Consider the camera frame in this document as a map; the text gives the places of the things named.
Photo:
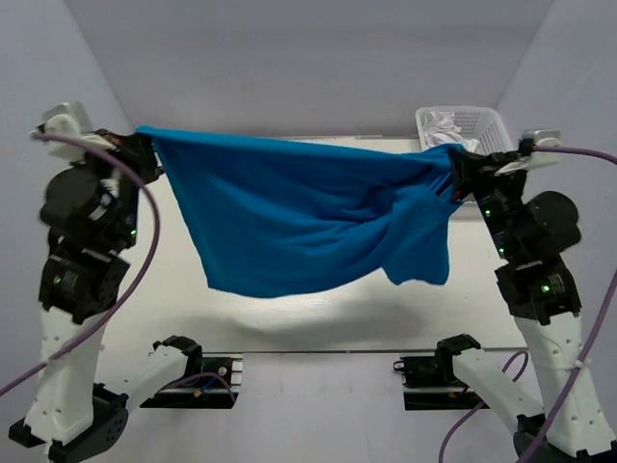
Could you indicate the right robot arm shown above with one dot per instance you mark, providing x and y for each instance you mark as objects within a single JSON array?
[{"x": 568, "y": 423}]

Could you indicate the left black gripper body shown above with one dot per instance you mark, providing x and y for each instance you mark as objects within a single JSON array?
[{"x": 124, "y": 180}]

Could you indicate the white plastic basket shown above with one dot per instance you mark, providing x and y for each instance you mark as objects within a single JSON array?
[{"x": 479, "y": 123}]

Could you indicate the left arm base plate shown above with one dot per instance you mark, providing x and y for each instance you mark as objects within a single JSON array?
[{"x": 212, "y": 383}]

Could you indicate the blue t shirt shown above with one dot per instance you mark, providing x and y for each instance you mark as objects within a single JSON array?
[{"x": 272, "y": 218}]

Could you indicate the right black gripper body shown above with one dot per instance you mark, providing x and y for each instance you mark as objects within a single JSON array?
[{"x": 496, "y": 194}]

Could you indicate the white crumpled t shirt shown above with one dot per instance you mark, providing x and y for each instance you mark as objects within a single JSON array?
[{"x": 438, "y": 128}]

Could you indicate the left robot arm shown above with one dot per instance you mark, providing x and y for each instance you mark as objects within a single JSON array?
[{"x": 74, "y": 417}]

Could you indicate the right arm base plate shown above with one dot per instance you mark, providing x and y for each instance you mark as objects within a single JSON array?
[{"x": 425, "y": 387}]

